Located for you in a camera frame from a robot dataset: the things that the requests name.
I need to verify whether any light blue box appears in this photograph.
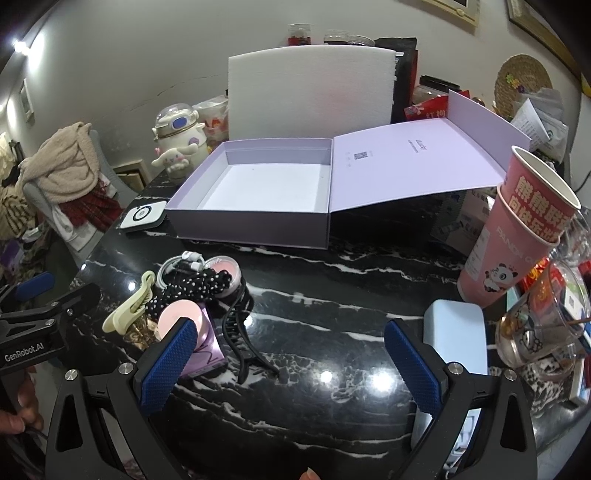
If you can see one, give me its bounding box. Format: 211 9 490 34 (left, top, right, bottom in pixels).
411 299 488 476

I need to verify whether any beige towel on chair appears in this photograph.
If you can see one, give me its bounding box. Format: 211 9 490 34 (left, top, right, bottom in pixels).
19 122 100 204

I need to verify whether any cream hair clip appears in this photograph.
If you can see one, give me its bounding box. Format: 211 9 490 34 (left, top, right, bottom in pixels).
102 270 156 336

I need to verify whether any white foam board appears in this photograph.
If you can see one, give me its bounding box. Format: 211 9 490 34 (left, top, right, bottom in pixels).
228 45 396 140

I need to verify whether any red plaid scarf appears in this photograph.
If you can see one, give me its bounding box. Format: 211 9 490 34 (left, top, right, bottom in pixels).
59 180 123 233

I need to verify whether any cream wall intercom panel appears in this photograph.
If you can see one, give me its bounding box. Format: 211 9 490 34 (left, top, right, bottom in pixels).
424 0 480 27

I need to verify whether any black cable on table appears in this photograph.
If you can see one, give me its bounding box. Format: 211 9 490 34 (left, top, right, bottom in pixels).
221 280 289 384

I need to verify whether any grey chair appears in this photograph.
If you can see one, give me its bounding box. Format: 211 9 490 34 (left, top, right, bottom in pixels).
19 122 136 265

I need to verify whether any gold picture frame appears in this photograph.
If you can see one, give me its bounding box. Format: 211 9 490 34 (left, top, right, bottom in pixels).
506 0 564 49

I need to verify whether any glass mug with cartoon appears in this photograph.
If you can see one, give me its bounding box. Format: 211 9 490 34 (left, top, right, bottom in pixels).
496 260 590 369

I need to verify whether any lower pink panda cup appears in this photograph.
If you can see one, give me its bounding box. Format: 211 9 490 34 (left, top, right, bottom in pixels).
457 187 558 308

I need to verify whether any white Cinnamoroll bottle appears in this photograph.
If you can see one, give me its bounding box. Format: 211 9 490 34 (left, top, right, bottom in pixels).
151 103 209 183

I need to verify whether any black polka dot hair clip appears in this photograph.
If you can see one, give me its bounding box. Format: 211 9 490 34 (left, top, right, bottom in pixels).
145 268 232 321

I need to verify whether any purple Manta Ray box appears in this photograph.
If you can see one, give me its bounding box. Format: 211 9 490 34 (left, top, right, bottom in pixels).
180 305 228 378

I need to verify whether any purple label jar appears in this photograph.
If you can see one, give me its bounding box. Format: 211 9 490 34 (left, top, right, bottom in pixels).
348 34 375 47

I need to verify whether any white paper leaflet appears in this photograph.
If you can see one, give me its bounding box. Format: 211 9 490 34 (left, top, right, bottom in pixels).
511 88 569 163

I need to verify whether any white camera-shaped power bank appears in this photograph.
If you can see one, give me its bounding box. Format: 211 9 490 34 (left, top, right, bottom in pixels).
118 201 167 231

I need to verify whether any upper pink paper cup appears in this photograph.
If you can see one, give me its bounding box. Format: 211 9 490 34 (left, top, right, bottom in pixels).
500 146 581 244

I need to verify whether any clear pink blush compact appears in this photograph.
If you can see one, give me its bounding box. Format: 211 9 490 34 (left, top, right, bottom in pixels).
202 257 245 301

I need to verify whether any pink round compact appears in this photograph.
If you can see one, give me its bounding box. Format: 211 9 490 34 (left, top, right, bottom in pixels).
156 300 204 351

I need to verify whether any woven round trivet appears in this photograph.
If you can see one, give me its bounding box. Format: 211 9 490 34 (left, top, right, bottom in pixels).
494 54 553 120

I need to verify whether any lilac open gift box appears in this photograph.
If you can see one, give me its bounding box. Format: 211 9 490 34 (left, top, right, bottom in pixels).
166 93 531 249

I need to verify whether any white charging cable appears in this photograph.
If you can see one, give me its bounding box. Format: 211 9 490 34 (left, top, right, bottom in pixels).
156 250 206 289

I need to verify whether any white plastic bag cup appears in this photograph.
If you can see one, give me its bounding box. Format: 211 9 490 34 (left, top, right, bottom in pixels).
193 95 228 150

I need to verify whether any dark-filled jar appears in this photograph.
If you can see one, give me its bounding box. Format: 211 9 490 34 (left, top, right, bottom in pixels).
324 29 349 45

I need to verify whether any person's left hand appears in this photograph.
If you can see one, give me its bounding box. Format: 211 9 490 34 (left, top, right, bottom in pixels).
0 366 44 435

